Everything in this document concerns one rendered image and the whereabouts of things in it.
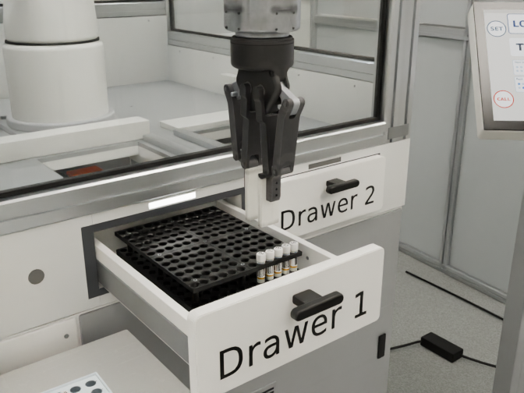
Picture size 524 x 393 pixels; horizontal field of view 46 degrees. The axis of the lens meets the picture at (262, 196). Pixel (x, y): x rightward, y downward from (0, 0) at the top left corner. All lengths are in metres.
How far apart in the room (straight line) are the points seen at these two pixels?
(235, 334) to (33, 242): 0.32
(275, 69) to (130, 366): 0.44
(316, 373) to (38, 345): 0.61
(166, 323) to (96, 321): 0.22
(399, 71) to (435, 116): 1.54
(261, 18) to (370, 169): 0.56
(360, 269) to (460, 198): 1.95
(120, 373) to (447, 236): 2.10
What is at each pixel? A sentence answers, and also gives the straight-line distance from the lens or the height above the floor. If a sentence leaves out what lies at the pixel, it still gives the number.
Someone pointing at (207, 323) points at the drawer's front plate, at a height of 0.92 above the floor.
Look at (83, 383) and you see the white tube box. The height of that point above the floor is 0.80.
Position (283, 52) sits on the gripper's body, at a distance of 0.72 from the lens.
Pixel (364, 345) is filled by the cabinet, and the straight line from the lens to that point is 1.41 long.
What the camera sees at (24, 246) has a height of 0.92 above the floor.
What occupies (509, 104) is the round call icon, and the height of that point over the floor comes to 1.01.
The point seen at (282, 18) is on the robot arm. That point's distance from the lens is 0.71.
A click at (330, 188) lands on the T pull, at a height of 0.91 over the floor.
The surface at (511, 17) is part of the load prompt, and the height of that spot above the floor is 1.17.
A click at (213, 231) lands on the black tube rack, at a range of 0.93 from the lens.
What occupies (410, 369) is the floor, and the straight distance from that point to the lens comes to 2.22.
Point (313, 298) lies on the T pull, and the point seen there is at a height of 0.91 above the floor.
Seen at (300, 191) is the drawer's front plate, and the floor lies 0.90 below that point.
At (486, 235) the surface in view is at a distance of 2.69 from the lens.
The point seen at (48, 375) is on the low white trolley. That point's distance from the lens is 0.90.
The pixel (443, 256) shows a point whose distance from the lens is 2.86.
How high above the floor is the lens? 1.27
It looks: 20 degrees down
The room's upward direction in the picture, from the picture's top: straight up
